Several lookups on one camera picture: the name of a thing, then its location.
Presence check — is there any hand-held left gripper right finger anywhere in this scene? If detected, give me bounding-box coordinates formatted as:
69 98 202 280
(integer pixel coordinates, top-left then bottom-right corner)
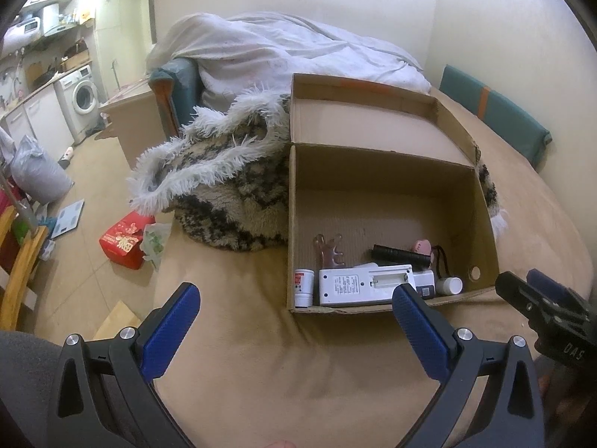
392 284 547 448

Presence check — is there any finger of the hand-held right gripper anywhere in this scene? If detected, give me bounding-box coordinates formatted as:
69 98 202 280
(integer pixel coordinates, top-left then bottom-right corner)
527 268 589 325
495 271 563 337

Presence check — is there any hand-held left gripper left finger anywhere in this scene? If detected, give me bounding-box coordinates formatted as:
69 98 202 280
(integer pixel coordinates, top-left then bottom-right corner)
56 282 201 448

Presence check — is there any white charger plug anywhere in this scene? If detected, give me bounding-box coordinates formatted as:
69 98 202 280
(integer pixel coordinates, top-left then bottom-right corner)
412 269 437 299

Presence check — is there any white medicine bottle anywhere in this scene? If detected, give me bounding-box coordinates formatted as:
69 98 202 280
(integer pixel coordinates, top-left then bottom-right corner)
435 276 464 296
293 268 315 309

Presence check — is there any white remote control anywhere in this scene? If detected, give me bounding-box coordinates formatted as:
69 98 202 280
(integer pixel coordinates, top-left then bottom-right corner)
318 264 417 308

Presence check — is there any black cylindrical tube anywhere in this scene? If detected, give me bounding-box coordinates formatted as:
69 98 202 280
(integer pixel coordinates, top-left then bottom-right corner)
372 244 432 267

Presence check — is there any brown translucent hair claw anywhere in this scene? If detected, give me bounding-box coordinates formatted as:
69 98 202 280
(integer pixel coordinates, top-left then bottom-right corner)
312 232 347 270

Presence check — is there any cardboard box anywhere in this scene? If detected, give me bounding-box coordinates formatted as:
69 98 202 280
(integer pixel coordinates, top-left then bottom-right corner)
285 72 501 322

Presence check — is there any flat cardboard piece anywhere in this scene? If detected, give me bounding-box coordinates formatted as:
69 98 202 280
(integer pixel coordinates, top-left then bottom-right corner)
93 299 142 342

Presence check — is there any clear green plastic bag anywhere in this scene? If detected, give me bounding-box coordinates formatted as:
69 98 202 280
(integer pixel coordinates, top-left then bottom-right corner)
140 221 174 272

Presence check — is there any red gift box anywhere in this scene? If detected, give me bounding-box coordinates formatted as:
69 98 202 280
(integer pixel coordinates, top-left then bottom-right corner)
98 210 157 271

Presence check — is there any fluffy patterned blanket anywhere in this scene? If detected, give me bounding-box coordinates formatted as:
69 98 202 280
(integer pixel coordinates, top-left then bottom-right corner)
127 85 510 253

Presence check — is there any person's grey trouser leg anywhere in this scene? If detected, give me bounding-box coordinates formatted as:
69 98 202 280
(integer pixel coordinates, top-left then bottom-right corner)
0 330 94 448

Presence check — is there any bathroom scale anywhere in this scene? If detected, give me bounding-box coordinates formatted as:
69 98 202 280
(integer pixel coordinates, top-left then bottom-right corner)
50 198 87 239

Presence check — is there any yellow wooden chair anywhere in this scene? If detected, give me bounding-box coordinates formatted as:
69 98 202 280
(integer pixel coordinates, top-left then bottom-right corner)
0 205 50 333

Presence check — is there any teal cushion with orange stripe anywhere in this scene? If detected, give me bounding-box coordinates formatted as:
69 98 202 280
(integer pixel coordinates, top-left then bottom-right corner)
438 64 554 169

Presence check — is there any grey plastic bag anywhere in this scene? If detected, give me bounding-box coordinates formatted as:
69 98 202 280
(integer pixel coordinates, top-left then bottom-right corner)
9 134 75 204

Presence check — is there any small wooden table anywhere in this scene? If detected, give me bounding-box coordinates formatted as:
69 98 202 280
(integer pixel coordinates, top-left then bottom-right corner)
98 81 162 171

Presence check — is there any teal padded cushion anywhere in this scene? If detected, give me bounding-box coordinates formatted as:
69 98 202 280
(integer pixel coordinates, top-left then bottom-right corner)
148 57 203 139

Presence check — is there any white kitchen cabinet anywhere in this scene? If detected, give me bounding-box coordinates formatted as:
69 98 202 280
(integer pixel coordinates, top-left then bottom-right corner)
0 81 78 151

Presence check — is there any white washing machine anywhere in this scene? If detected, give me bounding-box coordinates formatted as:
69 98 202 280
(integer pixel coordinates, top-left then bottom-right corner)
54 65 101 118

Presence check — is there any white tall cupboard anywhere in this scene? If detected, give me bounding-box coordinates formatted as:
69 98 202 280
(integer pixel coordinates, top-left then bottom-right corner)
92 0 156 101

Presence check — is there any white duvet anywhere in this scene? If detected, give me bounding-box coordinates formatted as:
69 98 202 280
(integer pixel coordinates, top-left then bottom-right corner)
146 12 432 118

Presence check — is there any white water heater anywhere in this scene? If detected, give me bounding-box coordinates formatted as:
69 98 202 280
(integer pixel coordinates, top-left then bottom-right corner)
2 15 46 52

